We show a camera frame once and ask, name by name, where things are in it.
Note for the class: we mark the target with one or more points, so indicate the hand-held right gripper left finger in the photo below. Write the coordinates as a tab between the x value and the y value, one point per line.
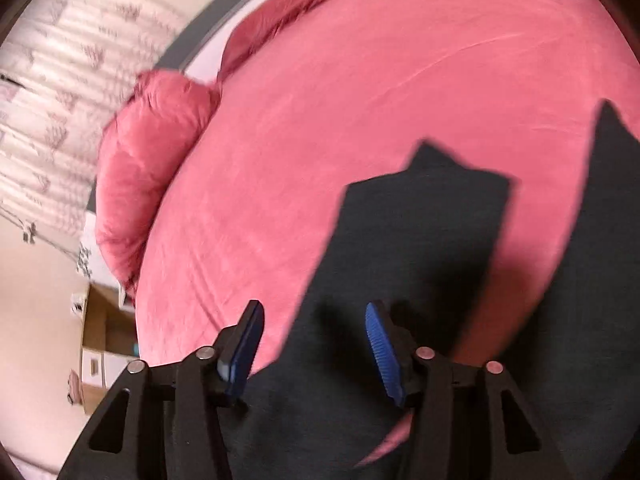
245	350

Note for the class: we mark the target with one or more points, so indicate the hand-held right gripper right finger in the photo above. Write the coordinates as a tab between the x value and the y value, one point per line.
382	355

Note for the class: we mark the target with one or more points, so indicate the black garment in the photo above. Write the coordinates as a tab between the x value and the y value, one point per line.
400	240

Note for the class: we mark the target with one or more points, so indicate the white drawer box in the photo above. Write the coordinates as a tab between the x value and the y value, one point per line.
100	365

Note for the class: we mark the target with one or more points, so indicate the wooden nightstand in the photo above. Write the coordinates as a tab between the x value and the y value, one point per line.
100	320

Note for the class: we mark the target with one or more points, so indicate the pink pillow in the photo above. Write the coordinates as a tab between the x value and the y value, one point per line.
280	15
150	150

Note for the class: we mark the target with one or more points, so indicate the pink bed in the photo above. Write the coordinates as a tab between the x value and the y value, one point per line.
350	110

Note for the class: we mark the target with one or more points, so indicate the white patterned curtain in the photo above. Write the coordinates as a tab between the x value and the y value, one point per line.
60	85

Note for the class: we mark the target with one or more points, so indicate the grey headboard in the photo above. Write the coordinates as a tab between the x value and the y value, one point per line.
210	25

